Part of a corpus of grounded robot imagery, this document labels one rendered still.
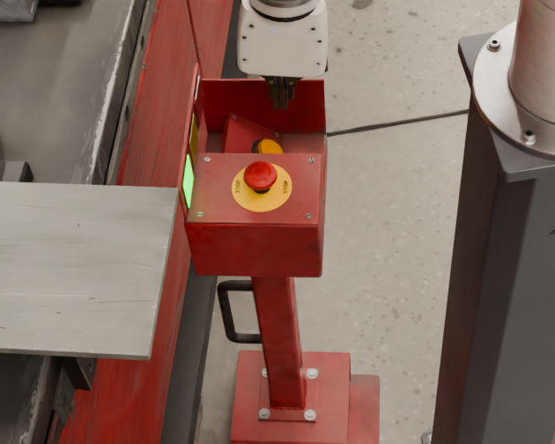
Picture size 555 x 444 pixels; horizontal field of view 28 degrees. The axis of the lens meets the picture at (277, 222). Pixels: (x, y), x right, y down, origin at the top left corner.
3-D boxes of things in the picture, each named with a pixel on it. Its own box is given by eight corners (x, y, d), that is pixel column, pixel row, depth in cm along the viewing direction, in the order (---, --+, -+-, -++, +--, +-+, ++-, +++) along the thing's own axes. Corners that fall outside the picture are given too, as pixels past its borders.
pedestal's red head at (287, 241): (321, 278, 138) (316, 194, 123) (195, 277, 139) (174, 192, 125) (328, 152, 149) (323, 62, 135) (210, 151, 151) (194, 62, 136)
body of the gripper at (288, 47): (233, 10, 116) (235, 82, 126) (330, 15, 116) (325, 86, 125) (239, -39, 121) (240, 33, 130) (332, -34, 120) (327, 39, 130)
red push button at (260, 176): (277, 203, 131) (275, 186, 128) (244, 203, 131) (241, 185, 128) (279, 177, 133) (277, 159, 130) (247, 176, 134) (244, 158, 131)
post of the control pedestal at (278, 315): (303, 410, 187) (283, 230, 143) (271, 409, 187) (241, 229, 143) (305, 381, 190) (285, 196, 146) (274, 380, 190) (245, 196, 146)
